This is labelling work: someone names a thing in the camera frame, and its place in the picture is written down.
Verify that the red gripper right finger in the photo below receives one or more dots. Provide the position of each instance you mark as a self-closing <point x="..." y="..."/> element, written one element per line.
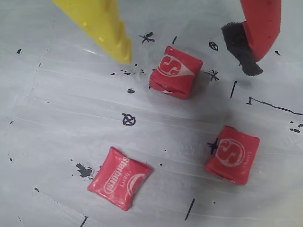
<point x="262" y="23"/>

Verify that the red candy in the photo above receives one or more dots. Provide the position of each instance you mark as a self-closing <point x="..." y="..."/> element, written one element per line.
<point x="119" y="178"/>
<point x="232" y="154"/>
<point x="176" y="71"/>

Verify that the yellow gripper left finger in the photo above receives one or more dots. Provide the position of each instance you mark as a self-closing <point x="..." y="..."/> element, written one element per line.
<point x="94" y="19"/>

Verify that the white plastic table cover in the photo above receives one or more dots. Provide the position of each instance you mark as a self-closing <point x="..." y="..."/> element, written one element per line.
<point x="59" y="118"/>

